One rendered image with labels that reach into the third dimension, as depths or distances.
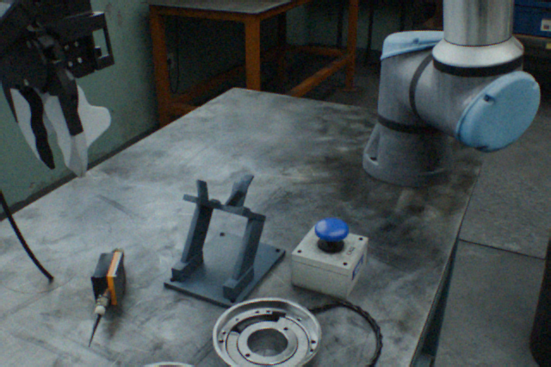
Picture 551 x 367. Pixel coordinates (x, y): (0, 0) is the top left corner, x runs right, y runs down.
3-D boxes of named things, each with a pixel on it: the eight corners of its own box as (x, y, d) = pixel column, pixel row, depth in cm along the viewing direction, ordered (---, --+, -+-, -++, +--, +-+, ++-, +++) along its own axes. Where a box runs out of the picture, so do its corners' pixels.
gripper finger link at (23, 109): (86, 151, 61) (77, 74, 56) (44, 174, 57) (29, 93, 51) (67, 142, 62) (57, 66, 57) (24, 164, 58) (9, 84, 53)
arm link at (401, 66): (421, 96, 96) (430, 19, 90) (472, 122, 85) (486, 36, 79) (362, 105, 92) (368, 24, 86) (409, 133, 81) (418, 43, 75)
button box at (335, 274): (347, 301, 63) (349, 266, 61) (291, 284, 66) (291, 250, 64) (368, 263, 69) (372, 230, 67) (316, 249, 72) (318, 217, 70)
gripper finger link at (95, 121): (133, 158, 57) (103, 72, 53) (90, 183, 53) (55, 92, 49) (114, 158, 59) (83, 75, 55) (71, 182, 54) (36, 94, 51)
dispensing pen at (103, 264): (71, 330, 53) (105, 235, 67) (78, 361, 55) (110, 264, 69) (93, 329, 53) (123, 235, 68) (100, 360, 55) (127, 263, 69)
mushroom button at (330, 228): (339, 272, 64) (342, 236, 61) (307, 264, 65) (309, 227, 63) (351, 254, 67) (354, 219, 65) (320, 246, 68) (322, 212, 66)
